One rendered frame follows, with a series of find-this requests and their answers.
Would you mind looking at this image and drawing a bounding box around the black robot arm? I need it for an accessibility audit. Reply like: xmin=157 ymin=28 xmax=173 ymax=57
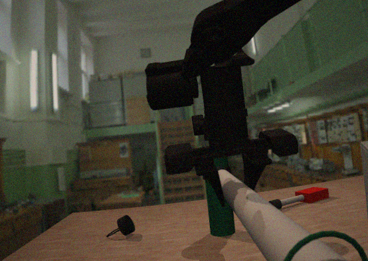
xmin=145 ymin=0 xmax=301 ymax=110

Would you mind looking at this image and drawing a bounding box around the beige cylindrical rod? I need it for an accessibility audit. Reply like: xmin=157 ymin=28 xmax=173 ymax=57
xmin=219 ymin=169 xmax=348 ymax=261

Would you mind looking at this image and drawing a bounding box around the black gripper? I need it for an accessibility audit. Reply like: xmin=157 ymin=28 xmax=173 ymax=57
xmin=164 ymin=99 xmax=298 ymax=207

